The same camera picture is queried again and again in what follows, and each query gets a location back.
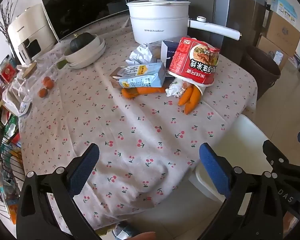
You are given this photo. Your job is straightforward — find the white countertop appliance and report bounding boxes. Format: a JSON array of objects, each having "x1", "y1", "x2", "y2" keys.
[{"x1": 7, "y1": 4, "x2": 57, "y2": 64}]

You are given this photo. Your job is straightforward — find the large cardboard box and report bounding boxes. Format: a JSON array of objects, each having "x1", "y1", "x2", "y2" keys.
[{"x1": 266, "y1": 10, "x2": 300, "y2": 55}]

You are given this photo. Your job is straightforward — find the white chair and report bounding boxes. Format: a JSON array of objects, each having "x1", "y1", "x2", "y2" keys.
[{"x1": 189, "y1": 115, "x2": 278, "y2": 203}]

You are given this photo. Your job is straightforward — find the orange carrot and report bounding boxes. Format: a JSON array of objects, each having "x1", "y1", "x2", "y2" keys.
[
  {"x1": 178, "y1": 85, "x2": 194, "y2": 106},
  {"x1": 121, "y1": 87, "x2": 165, "y2": 99},
  {"x1": 184, "y1": 86, "x2": 202, "y2": 115}
]

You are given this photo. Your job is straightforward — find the clear plastic bags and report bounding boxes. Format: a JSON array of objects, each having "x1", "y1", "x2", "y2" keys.
[{"x1": 2, "y1": 77, "x2": 33, "y2": 117}]

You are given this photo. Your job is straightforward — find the round wooden lid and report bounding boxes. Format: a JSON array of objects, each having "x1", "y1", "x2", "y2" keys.
[{"x1": 17, "y1": 62, "x2": 38, "y2": 78}]

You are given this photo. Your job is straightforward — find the red instant noodle cup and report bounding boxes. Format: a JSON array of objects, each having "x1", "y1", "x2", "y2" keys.
[{"x1": 167, "y1": 37, "x2": 220, "y2": 87}]

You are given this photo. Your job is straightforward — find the black microwave oven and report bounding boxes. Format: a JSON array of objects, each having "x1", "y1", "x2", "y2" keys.
[{"x1": 40, "y1": 0, "x2": 150, "y2": 42}]

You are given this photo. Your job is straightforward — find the white wrapper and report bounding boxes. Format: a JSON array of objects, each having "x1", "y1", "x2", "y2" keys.
[{"x1": 166, "y1": 78, "x2": 190, "y2": 97}]

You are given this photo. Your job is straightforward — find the blue and white carton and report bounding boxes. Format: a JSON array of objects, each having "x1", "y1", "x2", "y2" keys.
[{"x1": 161, "y1": 40, "x2": 182, "y2": 67}]

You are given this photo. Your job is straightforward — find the cherry print tablecloth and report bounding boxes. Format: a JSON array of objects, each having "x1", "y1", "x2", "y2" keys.
[{"x1": 16, "y1": 12, "x2": 258, "y2": 230}]

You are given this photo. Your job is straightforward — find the dark brown trash bin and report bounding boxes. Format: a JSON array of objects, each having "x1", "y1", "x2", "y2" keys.
[{"x1": 241, "y1": 45, "x2": 282, "y2": 100}]

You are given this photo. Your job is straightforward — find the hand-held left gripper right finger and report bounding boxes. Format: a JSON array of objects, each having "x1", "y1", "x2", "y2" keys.
[{"x1": 199, "y1": 142, "x2": 285, "y2": 240}]

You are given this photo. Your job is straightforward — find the black wire rack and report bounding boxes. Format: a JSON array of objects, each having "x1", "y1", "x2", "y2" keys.
[{"x1": 0, "y1": 115, "x2": 25, "y2": 205}]

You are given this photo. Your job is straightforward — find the dried branches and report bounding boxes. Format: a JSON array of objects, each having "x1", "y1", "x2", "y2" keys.
[{"x1": 0, "y1": 0, "x2": 18, "y2": 45}]

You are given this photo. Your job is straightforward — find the dark green squash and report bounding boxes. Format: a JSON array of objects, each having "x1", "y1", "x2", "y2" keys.
[{"x1": 70, "y1": 32, "x2": 97, "y2": 53}]

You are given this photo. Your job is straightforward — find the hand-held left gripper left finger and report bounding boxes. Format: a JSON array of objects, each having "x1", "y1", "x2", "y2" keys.
[{"x1": 16, "y1": 143, "x2": 100, "y2": 240}]

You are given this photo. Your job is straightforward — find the small cardboard box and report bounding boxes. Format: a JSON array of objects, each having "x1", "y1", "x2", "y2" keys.
[{"x1": 256, "y1": 35, "x2": 289, "y2": 70}]

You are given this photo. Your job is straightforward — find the white electric pot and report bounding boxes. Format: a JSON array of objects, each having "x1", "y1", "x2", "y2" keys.
[{"x1": 126, "y1": 0, "x2": 242, "y2": 44}]

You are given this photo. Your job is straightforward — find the grey-blue slipper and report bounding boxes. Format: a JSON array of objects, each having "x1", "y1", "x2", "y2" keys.
[{"x1": 112, "y1": 221, "x2": 140, "y2": 240}]

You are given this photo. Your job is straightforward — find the white bowl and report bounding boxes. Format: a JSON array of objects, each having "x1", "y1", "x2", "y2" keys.
[
  {"x1": 69, "y1": 39, "x2": 107, "y2": 69},
  {"x1": 65, "y1": 34, "x2": 102, "y2": 64}
]

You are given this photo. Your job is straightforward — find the grey refrigerator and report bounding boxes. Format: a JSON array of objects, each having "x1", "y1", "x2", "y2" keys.
[{"x1": 212, "y1": 0, "x2": 275, "y2": 48}]

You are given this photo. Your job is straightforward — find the light blue milk carton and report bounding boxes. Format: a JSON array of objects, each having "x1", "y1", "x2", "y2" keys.
[{"x1": 109, "y1": 63, "x2": 166, "y2": 89}]

